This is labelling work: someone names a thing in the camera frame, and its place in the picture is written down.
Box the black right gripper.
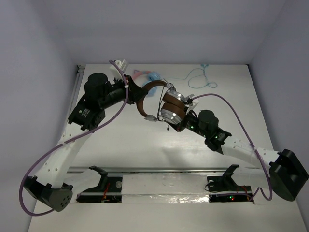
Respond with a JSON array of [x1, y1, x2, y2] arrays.
[[165, 106, 209, 138]]

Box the brown silver headphones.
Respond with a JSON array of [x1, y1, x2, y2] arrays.
[[136, 80, 186, 125]]

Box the black headphone cable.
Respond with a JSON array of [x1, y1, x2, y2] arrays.
[[156, 78, 194, 132]]

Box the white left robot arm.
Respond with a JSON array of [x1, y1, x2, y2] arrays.
[[19, 73, 148, 212]]

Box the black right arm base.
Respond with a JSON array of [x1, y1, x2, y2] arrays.
[[204, 164, 253, 203]]

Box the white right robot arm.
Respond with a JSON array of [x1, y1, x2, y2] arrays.
[[173, 110, 309, 202]]

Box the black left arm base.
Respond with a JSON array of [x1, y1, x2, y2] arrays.
[[76, 166, 123, 203]]

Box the pink blue cat headphones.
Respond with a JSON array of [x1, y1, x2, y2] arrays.
[[132, 70, 161, 87]]

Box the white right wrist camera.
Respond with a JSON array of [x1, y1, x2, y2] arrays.
[[185, 94, 199, 114]]

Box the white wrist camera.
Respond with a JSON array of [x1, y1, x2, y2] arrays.
[[109, 59, 129, 77], [185, 94, 199, 114]]

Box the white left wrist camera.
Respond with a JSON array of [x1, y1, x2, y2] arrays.
[[109, 59, 129, 77]]

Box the light blue headphone cable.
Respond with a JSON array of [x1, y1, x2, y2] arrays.
[[160, 63, 218, 89]]

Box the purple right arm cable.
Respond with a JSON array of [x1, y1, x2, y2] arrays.
[[190, 93, 273, 201]]

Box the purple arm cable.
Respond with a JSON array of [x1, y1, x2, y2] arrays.
[[190, 93, 273, 201], [18, 59, 129, 217]]

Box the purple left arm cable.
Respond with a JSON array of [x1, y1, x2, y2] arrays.
[[18, 59, 129, 217]]

